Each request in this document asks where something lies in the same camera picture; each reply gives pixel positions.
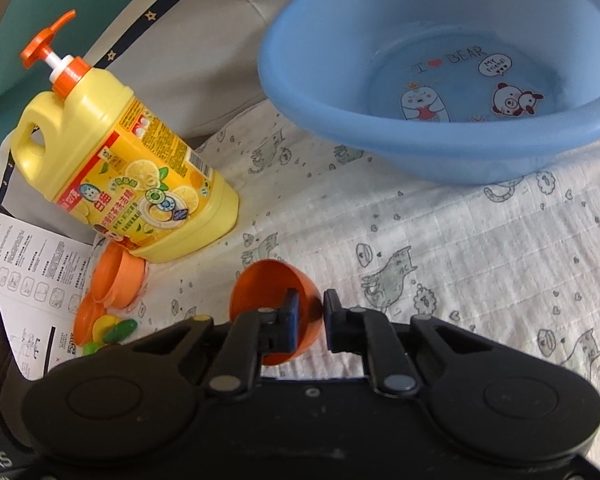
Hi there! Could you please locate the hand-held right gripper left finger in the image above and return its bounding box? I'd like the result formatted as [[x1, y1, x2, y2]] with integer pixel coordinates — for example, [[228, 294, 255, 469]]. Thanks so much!
[[125, 288, 302, 397]]

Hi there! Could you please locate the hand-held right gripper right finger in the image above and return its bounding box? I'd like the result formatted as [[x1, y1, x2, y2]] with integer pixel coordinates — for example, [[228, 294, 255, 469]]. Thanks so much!
[[322, 288, 483, 397]]

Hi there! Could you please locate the small dark orange bowl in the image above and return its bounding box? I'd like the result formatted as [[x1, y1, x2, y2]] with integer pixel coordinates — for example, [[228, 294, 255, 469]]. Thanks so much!
[[228, 259, 324, 366]]

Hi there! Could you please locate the orange toy pan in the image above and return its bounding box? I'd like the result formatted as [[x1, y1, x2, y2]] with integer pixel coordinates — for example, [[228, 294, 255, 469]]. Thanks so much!
[[72, 295, 112, 347]]

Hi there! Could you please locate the white printed instruction sheet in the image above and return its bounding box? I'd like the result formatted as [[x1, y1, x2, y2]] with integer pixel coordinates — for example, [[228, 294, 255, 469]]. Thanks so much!
[[0, 209, 97, 381]]

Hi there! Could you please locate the white printed blanket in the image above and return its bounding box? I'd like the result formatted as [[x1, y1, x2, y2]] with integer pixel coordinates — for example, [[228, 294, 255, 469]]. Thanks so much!
[[45, 95, 600, 461]]

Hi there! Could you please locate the yellow toy banana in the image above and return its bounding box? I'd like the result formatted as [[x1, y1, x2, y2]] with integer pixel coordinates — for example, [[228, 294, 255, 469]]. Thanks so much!
[[92, 315, 123, 343]]

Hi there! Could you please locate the green toy cucumber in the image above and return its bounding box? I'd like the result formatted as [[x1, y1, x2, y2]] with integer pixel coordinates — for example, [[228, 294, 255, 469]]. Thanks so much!
[[102, 320, 139, 344]]

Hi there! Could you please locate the light orange cup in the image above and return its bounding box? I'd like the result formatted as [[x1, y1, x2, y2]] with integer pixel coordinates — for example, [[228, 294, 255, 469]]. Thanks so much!
[[89, 242, 148, 311]]

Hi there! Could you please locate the blue plastic basin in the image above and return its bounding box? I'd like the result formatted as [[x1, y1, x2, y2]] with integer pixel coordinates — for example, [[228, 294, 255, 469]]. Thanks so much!
[[257, 0, 600, 186]]

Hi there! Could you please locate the yellow detergent pump bottle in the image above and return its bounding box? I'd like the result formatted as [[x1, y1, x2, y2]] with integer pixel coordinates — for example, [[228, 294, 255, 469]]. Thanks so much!
[[7, 10, 241, 263]]

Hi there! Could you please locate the teal and grey bedding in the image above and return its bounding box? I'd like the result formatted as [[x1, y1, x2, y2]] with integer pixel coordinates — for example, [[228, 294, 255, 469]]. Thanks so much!
[[0, 0, 306, 211]]

